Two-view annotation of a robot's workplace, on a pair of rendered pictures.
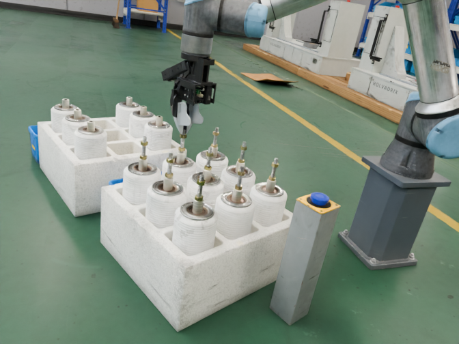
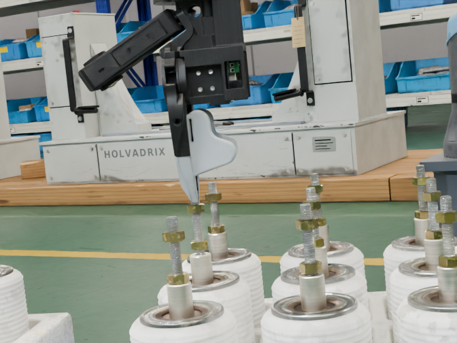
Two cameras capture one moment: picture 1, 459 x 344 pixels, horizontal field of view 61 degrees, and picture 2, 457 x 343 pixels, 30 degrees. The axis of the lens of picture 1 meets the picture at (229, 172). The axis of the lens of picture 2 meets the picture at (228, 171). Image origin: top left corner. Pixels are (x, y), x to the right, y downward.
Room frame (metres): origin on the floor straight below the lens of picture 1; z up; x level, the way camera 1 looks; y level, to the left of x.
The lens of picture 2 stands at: (0.29, 0.63, 0.46)
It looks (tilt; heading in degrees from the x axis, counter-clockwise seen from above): 6 degrees down; 323
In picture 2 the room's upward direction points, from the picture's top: 6 degrees counter-clockwise
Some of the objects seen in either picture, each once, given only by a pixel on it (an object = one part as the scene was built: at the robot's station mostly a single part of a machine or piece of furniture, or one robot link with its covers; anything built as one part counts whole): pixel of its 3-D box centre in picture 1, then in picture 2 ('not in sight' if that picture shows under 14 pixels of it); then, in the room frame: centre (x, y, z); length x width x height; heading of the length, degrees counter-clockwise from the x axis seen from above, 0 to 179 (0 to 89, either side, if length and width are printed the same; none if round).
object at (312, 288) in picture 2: (168, 183); (313, 292); (0.83, 0.14, 0.26); 0.02 x 0.02 x 0.03
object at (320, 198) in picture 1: (319, 200); not in sight; (0.76, -0.20, 0.32); 0.04 x 0.04 x 0.02
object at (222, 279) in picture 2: (179, 162); (202, 282); (1.00, 0.14, 0.25); 0.08 x 0.08 x 0.01
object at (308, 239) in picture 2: (169, 168); (309, 247); (0.83, 0.14, 0.30); 0.01 x 0.01 x 0.08
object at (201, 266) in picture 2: (180, 158); (201, 269); (1.00, 0.14, 0.26); 0.02 x 0.02 x 0.03
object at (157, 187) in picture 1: (167, 188); (314, 307); (0.83, 0.14, 0.25); 0.08 x 0.08 x 0.01
